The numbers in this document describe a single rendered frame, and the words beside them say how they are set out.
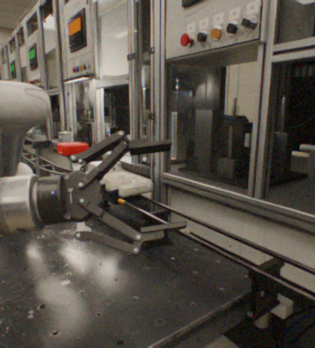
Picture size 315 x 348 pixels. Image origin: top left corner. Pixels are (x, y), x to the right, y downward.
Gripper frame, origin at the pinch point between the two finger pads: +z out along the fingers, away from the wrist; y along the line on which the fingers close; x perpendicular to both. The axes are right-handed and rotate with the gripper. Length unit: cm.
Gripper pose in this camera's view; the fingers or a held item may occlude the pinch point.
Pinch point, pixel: (171, 184)
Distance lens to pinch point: 46.2
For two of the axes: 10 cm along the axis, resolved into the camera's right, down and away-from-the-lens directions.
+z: 9.9, -1.3, 0.8
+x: 0.3, -3.3, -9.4
